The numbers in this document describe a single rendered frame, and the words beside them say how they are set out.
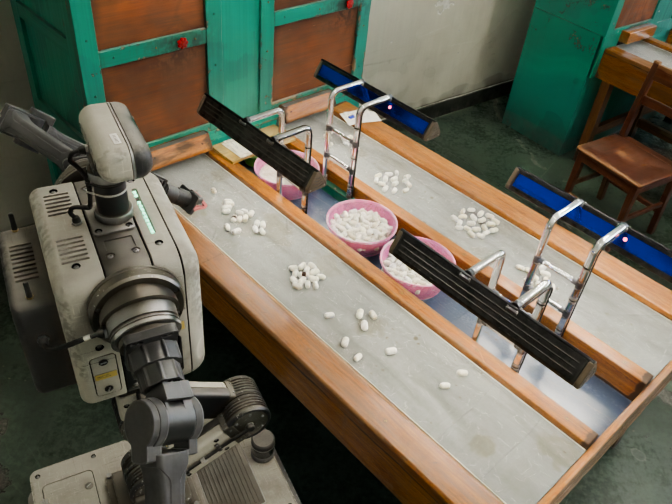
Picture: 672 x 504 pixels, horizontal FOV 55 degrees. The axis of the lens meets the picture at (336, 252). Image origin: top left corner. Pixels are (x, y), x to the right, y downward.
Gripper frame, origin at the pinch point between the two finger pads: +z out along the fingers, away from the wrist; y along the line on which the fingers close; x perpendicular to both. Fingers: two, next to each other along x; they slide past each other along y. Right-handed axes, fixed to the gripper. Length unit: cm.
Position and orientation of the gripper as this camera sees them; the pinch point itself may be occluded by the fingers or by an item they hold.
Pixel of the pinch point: (204, 205)
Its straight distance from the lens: 228.2
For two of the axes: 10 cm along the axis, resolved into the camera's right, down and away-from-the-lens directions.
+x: -5.3, 8.3, 1.4
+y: -6.7, -5.2, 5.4
